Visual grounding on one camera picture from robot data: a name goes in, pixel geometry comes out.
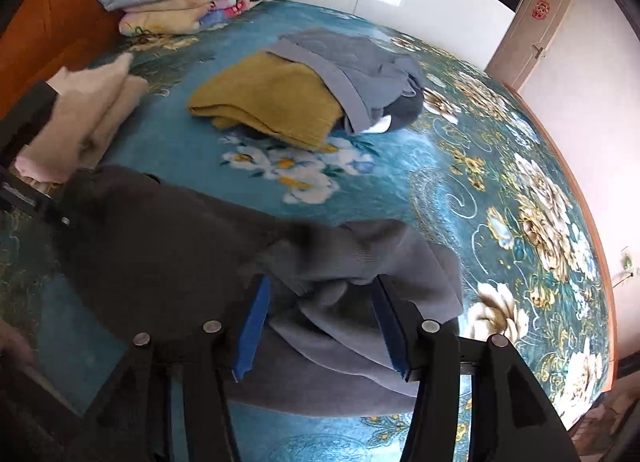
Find mustard knit sweater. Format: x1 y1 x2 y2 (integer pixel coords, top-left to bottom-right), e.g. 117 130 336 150
187 51 346 153

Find person's left hand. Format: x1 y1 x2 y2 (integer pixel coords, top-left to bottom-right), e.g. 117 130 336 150
0 321 35 368

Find orange headboard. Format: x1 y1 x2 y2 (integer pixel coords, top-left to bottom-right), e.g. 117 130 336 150
0 0 131 123

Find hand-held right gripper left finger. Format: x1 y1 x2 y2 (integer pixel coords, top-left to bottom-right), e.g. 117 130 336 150
95 275 273 462

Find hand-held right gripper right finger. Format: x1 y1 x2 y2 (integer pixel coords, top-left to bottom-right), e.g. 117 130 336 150
371 273 581 462

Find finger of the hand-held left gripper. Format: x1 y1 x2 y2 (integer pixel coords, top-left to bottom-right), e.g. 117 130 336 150
0 169 71 229

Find blue-grey sweatshirt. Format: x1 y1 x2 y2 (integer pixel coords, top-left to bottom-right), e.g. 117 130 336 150
267 28 428 135

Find dark grey sweatpants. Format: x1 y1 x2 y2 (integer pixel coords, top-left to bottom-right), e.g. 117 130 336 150
52 165 463 418

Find wall outlet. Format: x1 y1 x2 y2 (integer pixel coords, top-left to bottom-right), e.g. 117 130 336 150
619 247 640 285

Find cream floral folded blanket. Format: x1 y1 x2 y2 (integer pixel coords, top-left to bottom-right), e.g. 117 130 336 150
119 1 221 38

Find teal floral bedspread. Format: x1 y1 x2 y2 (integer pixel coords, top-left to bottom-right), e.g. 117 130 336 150
0 0 616 462

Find beige door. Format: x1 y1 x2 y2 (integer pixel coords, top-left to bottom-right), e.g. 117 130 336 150
485 0 573 93

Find pink fuzzy sweater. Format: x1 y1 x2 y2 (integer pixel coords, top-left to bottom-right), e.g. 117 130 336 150
15 52 150 185

